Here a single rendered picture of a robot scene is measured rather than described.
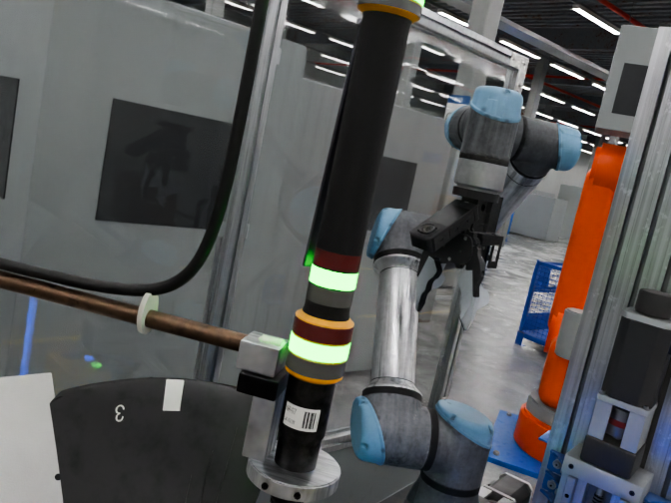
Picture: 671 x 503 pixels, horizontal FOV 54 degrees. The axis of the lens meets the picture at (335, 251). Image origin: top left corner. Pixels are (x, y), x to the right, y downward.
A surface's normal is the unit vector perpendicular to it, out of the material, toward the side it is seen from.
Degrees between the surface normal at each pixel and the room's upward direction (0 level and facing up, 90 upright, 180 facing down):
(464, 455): 90
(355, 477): 90
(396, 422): 54
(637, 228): 90
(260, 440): 90
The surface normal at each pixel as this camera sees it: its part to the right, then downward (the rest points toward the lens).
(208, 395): 0.20, -0.59
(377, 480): 0.68, 0.25
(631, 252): -0.59, 0.00
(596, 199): -0.37, 0.18
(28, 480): 0.64, -0.43
